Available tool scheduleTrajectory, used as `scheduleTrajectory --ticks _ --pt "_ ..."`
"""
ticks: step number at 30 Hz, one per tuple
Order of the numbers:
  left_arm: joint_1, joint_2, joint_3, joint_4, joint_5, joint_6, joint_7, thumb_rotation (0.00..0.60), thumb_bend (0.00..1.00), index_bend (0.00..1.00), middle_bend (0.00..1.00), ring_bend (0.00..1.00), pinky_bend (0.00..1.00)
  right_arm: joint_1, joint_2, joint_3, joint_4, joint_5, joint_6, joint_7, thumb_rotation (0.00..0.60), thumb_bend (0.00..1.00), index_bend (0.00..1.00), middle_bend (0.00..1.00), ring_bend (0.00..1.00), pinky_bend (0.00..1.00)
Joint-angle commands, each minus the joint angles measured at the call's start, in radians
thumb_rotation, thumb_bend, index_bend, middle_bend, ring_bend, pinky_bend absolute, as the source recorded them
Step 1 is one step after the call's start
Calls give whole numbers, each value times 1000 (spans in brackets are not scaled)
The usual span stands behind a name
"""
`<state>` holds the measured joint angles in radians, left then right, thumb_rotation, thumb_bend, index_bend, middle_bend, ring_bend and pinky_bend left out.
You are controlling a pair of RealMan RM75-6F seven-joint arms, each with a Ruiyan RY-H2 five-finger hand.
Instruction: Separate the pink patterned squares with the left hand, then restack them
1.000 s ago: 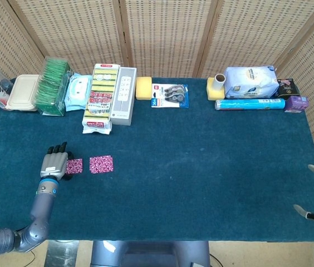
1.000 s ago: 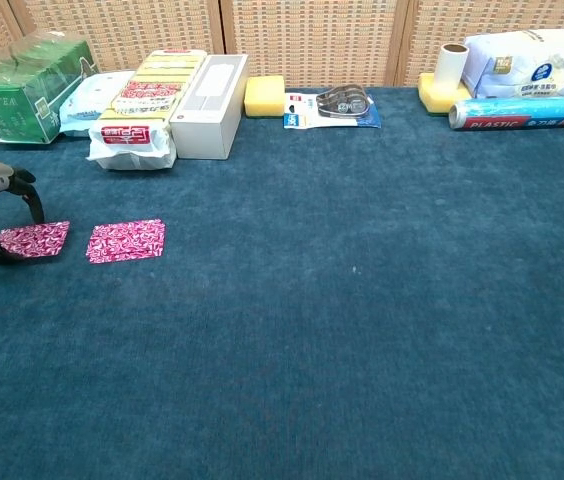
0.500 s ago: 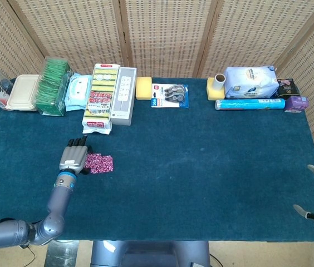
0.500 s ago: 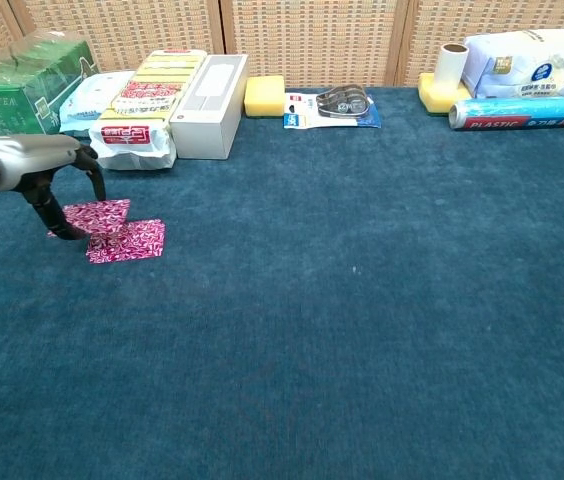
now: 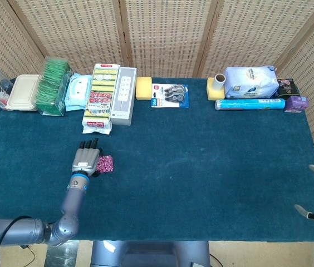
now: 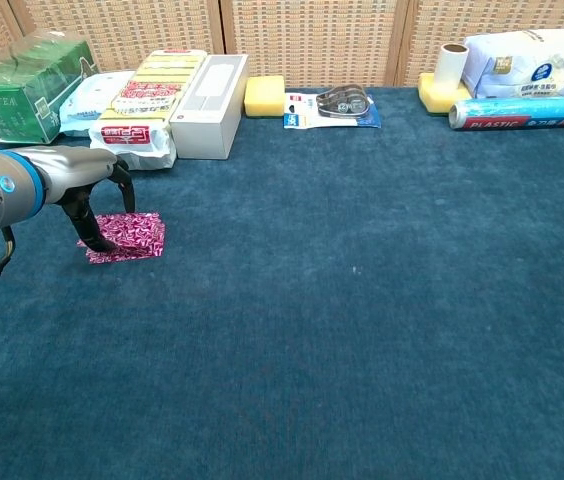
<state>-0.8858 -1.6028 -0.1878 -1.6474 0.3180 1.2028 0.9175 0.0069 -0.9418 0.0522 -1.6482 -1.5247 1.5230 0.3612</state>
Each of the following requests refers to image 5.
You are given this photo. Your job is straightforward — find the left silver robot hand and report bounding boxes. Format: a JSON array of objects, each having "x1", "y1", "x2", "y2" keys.
[{"x1": 71, "y1": 137, "x2": 102, "y2": 179}]

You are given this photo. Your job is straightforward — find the pink patterned card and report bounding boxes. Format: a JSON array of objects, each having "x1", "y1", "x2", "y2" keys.
[{"x1": 96, "y1": 155, "x2": 115, "y2": 173}]

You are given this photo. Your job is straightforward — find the yellow scouring sponge multipack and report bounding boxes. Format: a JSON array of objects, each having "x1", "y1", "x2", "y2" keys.
[{"x1": 81, "y1": 63, "x2": 121, "y2": 135}]

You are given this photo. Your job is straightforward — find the light blue wet wipes pack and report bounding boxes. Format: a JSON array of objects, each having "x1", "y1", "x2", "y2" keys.
[{"x1": 64, "y1": 72, "x2": 94, "y2": 112}]

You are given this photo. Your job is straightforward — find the white power strip box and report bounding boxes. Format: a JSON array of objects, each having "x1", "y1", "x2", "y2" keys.
[{"x1": 109, "y1": 66, "x2": 138, "y2": 126}]

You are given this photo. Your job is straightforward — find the clear box green tea bags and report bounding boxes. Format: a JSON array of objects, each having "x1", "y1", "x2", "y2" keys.
[{"x1": 34, "y1": 56, "x2": 74, "y2": 117}]

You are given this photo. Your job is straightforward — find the teal carpet table mat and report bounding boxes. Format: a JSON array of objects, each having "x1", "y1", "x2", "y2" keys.
[{"x1": 0, "y1": 77, "x2": 314, "y2": 242}]

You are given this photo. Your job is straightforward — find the beige lidded lunch box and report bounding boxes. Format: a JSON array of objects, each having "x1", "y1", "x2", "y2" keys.
[{"x1": 5, "y1": 74, "x2": 41, "y2": 112}]

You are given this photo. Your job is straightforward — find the yellow sponge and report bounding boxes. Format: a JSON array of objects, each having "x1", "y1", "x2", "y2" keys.
[
  {"x1": 206, "y1": 77, "x2": 227, "y2": 101},
  {"x1": 135, "y1": 77, "x2": 153, "y2": 101}
]

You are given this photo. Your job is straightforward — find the silver metal table leg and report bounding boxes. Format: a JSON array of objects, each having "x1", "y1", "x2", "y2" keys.
[{"x1": 45, "y1": 240, "x2": 80, "y2": 267}]

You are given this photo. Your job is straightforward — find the correction tape blister pack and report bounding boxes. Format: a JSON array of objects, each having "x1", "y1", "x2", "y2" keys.
[{"x1": 150, "y1": 83, "x2": 190, "y2": 108}]

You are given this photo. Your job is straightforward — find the small purple box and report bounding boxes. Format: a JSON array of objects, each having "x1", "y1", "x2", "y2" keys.
[{"x1": 284, "y1": 95, "x2": 310, "y2": 113}]

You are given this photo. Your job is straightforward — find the grey robot torso base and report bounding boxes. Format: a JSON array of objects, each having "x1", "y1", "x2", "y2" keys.
[{"x1": 90, "y1": 240, "x2": 211, "y2": 267}]

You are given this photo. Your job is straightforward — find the black snack packet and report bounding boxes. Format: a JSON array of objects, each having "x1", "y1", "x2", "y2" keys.
[{"x1": 276, "y1": 78, "x2": 297, "y2": 100}]

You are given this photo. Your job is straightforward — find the blue plastic wrap roll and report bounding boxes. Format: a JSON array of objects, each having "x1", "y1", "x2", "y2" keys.
[{"x1": 214, "y1": 98, "x2": 286, "y2": 111}]

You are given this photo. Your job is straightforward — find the woven wooden folding screen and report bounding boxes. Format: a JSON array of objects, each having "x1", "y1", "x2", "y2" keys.
[{"x1": 0, "y1": 0, "x2": 314, "y2": 267}]

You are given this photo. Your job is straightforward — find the white blue tissue bag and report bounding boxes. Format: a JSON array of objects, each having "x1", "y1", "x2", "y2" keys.
[{"x1": 223, "y1": 65, "x2": 281, "y2": 100}]

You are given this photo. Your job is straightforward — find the white paper roll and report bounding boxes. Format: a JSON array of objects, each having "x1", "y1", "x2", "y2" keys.
[{"x1": 214, "y1": 73, "x2": 227, "y2": 89}]

